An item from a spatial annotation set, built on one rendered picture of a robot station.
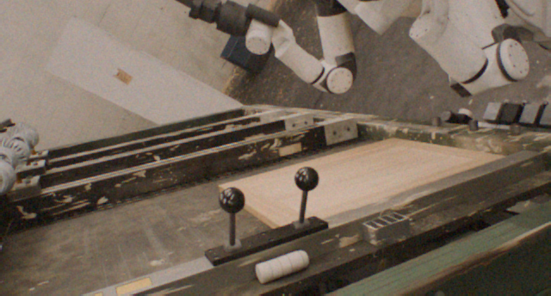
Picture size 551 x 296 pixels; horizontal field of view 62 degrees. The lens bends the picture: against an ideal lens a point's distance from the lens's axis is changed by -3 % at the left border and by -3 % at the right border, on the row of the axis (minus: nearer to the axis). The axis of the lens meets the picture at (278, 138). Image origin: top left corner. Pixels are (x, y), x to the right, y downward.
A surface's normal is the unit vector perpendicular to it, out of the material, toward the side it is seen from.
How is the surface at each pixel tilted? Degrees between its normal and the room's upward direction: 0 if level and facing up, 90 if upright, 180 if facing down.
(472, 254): 52
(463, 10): 46
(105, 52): 90
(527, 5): 90
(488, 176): 90
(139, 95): 90
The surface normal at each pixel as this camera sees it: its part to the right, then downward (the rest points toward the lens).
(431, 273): -0.16, -0.97
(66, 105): 0.33, 0.25
